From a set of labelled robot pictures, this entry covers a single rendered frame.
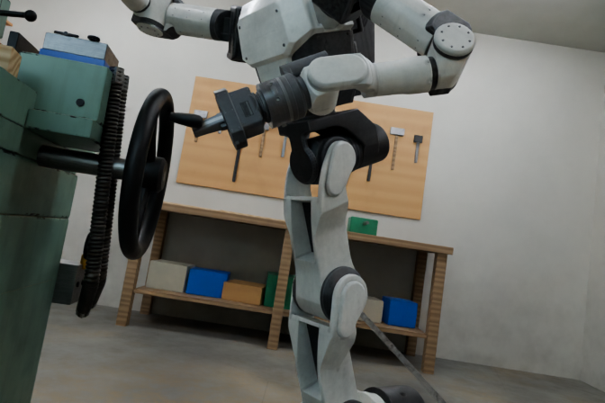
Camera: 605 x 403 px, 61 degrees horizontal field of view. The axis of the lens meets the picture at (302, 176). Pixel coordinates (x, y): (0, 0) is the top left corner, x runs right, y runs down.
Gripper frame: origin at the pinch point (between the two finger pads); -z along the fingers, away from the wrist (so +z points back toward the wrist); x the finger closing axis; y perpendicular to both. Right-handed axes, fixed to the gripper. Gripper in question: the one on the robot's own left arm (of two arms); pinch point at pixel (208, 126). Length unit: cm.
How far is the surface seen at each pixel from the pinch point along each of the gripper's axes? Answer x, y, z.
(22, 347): -23, -11, -44
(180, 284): 46, -279, -50
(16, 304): -18.1, -2.4, -39.5
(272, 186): 99, -302, 40
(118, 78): 6.7, 12.5, -11.1
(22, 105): 2.6, 18.8, -24.3
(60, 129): -1.1, 15.4, -21.0
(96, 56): 9.8, 15.5, -12.8
